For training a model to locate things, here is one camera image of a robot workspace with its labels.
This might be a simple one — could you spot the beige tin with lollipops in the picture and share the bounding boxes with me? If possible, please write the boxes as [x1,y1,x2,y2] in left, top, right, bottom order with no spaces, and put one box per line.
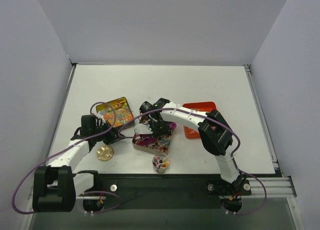
[132,116,177,155]

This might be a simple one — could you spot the gold jar lid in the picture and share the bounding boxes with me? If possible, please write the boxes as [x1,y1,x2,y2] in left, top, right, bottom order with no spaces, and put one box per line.
[96,144,114,162]

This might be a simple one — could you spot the purple plastic scoop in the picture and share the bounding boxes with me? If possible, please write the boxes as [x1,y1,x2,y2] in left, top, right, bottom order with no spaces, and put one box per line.
[133,122,177,147]

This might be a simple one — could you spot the gold tin with star candies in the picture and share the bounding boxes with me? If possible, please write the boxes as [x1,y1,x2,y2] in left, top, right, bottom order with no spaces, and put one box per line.
[95,97,134,127]

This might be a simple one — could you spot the clear glass jar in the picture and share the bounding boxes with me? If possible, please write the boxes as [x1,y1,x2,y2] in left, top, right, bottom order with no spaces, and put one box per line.
[152,153,170,174]

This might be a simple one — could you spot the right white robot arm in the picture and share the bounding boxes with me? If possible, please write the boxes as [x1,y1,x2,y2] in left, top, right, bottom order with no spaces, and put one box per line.
[134,98,241,194]

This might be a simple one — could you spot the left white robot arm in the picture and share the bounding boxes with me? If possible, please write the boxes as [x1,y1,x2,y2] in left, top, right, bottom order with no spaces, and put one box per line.
[32,115,121,213]

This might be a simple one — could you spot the orange tray with lollipops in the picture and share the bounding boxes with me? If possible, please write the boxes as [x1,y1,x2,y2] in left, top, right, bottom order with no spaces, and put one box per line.
[181,101,219,140]

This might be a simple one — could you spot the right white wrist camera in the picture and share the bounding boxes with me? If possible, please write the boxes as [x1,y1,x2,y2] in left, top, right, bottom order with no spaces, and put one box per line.
[134,123,153,135]

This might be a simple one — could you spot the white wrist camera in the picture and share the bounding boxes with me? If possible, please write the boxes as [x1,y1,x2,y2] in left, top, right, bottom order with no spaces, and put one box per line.
[134,123,153,135]
[96,110,108,123]

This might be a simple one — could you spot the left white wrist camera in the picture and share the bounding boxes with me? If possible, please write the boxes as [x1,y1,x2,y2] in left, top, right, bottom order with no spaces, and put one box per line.
[96,110,108,123]

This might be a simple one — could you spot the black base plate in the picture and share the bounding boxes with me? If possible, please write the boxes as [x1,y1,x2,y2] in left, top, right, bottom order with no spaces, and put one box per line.
[77,174,252,212]

